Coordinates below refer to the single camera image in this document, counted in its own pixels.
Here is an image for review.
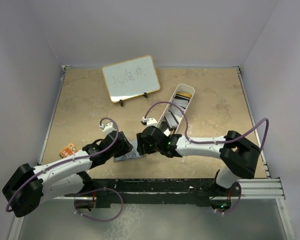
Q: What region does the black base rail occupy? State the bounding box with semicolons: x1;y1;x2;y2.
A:
67;178;242;208

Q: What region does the white oblong plastic tray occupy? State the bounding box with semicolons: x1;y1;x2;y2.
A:
157;83;195;136

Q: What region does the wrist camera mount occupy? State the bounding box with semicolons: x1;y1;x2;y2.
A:
99;121;117;136
141;117;158;128

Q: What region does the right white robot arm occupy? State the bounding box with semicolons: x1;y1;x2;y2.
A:
136;126;261;196

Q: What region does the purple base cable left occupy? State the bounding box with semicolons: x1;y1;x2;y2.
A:
73;186;126;222

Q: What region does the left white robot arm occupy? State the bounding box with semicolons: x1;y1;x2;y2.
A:
2;130;133;218

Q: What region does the orange card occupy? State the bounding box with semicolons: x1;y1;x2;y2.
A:
59;143;78;158

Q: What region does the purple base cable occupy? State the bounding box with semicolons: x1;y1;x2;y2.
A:
73;186;126;222
213;183;243;216

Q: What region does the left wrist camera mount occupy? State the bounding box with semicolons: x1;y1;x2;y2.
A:
99;121;117;136

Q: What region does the small whiteboard wooden frame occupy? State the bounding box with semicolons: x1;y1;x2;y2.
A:
101;55;161;103

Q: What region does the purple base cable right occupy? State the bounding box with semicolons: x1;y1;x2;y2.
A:
213;183;243;216

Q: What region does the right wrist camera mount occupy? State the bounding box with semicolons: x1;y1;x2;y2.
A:
141;117;158;128

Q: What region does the grey card holder wallet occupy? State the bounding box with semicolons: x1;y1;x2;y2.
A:
113;139;145;163

